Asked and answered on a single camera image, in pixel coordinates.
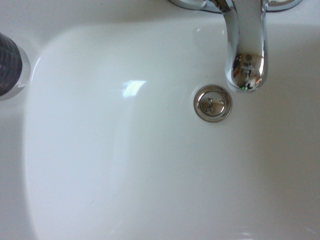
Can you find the chrome faucet spout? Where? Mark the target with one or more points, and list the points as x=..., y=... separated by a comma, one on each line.
x=246, y=37

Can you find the chrome sink drain stopper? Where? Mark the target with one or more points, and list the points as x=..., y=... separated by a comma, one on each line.
x=212, y=103

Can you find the white ceramic sink basin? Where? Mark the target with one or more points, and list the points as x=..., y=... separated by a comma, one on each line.
x=125, y=155

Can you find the dark sanitizer bottle clear rim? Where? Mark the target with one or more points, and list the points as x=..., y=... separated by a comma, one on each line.
x=10, y=67

